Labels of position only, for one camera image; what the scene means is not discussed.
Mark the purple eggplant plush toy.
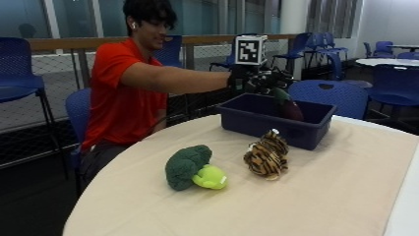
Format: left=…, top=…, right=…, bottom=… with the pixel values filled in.
left=271, top=87, right=305, bottom=122

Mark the white marker cube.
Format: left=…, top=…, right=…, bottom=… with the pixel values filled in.
left=234, top=34, right=269, bottom=66

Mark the dark blue plastic bin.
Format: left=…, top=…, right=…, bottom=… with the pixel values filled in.
left=215, top=92, right=338, bottom=151

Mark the striped tiger plush toy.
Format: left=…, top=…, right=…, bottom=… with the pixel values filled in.
left=242, top=128, right=291, bottom=181

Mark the round white table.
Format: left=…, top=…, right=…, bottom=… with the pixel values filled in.
left=355, top=57, right=419, bottom=68

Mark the green broccoli plush toy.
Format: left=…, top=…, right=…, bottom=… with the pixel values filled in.
left=164, top=145, right=229, bottom=192

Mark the the person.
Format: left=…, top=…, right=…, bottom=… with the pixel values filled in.
left=77, top=0, right=295, bottom=188

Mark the beige tablecloth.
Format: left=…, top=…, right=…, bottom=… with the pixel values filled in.
left=63, top=114, right=419, bottom=236

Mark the wooden handrail with mesh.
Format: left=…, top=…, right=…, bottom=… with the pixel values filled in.
left=25, top=32, right=299, bottom=89

